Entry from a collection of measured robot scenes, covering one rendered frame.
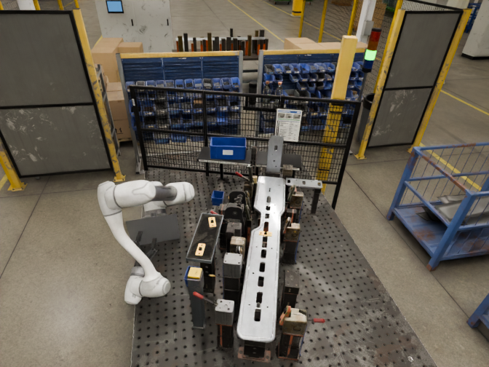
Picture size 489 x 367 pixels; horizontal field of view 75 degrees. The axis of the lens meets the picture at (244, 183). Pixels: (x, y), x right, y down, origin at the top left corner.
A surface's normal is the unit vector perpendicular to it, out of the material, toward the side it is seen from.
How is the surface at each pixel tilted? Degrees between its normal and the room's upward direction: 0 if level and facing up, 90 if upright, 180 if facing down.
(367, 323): 0
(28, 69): 91
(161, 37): 90
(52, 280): 0
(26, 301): 0
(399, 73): 91
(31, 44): 89
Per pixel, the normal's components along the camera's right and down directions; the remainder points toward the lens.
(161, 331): 0.03, -0.81
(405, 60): 0.21, 0.59
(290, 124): -0.12, 0.57
